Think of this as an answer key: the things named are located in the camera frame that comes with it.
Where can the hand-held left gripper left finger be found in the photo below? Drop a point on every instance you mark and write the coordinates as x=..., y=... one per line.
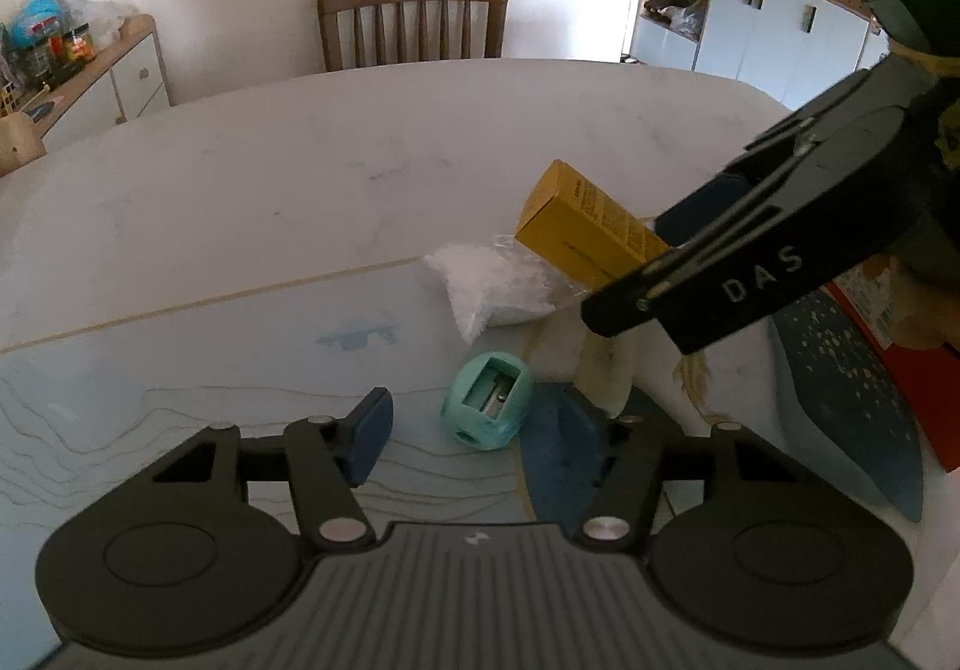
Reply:
x=367, y=431

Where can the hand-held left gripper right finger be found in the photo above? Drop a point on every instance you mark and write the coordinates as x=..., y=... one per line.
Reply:
x=592, y=446

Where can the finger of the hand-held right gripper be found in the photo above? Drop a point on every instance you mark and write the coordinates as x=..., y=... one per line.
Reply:
x=697, y=209
x=757, y=280

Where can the teal pencil sharpener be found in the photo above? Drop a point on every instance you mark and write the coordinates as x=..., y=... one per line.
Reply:
x=487, y=404

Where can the yellow cardboard box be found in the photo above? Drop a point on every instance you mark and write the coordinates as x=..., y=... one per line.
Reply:
x=577, y=227

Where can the red cardboard box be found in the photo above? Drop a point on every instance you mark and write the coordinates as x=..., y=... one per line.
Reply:
x=919, y=385

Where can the crumpled clear plastic bag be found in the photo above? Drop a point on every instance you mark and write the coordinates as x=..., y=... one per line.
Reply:
x=495, y=284

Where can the plastic bag on cabinet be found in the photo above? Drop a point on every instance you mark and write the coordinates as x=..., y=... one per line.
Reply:
x=675, y=18

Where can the wooden chair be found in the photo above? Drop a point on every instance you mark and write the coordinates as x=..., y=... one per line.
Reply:
x=412, y=18

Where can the white wooden sideboard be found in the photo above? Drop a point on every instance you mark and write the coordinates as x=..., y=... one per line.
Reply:
x=127, y=85

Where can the light wooden stand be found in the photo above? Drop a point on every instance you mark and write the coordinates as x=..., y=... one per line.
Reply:
x=19, y=145

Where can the jar with colourful label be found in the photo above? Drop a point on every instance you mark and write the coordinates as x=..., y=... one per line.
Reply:
x=75, y=44

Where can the large clear plastic bag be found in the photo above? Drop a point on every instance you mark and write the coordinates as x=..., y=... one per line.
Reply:
x=105, y=18

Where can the blue toy package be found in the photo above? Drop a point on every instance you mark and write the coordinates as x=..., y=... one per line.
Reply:
x=36, y=21

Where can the white cabinet wall unit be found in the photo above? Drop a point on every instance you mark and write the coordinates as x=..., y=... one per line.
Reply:
x=772, y=33

